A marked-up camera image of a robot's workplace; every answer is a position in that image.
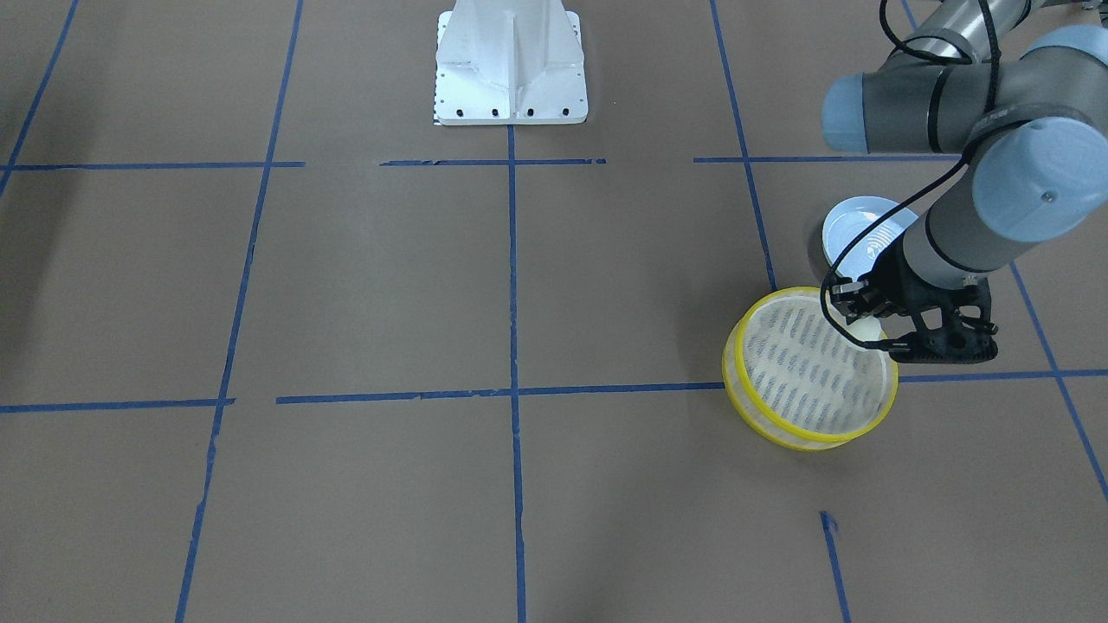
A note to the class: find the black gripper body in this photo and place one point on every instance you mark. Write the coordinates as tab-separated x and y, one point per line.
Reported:
894	287

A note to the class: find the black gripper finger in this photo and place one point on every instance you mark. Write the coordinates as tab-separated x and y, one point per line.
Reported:
858	299

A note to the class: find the white steamed bun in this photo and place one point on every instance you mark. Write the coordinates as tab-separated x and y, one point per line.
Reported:
866	329

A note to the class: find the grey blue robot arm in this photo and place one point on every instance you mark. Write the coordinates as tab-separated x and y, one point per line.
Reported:
1028	133

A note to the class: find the yellow rimmed steamer basket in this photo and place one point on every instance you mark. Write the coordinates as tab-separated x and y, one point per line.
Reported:
797	382

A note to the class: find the light blue round plate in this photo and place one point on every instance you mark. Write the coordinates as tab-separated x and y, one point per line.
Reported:
849	218

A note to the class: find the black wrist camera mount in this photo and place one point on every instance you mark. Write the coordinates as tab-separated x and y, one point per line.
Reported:
950	326

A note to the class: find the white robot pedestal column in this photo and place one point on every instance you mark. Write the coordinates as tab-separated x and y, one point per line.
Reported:
509	62

